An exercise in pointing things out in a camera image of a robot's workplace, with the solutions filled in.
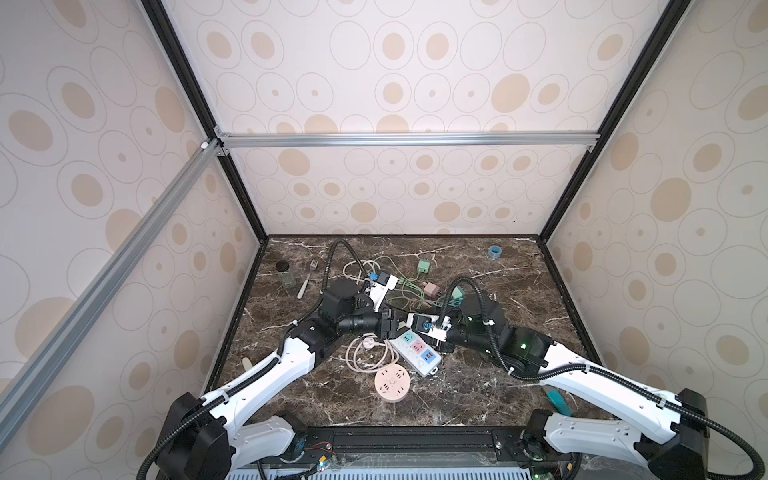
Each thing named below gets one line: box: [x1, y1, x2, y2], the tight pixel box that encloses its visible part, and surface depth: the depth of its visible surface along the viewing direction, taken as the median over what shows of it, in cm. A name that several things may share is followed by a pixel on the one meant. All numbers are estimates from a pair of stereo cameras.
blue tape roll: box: [488, 245, 503, 259], surface depth 117 cm
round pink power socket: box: [374, 364, 411, 403], surface depth 83 cm
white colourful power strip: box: [388, 329, 442, 377], surface depth 87 cm
